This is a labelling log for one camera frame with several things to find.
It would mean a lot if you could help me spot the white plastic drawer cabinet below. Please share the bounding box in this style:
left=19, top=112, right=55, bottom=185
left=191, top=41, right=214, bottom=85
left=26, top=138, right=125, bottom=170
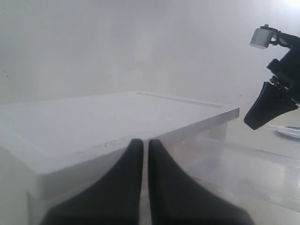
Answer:
left=0, top=91, right=240, bottom=225

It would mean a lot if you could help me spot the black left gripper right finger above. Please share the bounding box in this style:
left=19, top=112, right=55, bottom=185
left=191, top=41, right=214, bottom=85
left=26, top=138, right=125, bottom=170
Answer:
left=148, top=140, right=254, bottom=225

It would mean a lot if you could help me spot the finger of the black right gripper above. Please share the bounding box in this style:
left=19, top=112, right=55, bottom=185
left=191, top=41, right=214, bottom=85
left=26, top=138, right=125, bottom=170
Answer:
left=276, top=89, right=298, bottom=117
left=244, top=82, right=277, bottom=129

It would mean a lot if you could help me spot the clear drawer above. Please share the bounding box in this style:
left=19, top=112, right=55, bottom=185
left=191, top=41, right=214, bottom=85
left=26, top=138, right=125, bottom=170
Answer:
left=163, top=124, right=300, bottom=211

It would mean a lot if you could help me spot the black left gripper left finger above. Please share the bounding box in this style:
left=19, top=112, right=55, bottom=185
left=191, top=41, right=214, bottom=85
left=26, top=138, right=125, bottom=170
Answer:
left=41, top=139, right=143, bottom=225

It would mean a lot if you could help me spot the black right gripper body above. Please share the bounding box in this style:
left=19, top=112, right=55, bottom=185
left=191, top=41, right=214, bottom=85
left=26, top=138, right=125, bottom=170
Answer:
left=267, top=32, right=300, bottom=104

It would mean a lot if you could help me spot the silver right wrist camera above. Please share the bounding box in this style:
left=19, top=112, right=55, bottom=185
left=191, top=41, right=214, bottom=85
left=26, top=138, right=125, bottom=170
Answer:
left=250, top=24, right=279, bottom=49

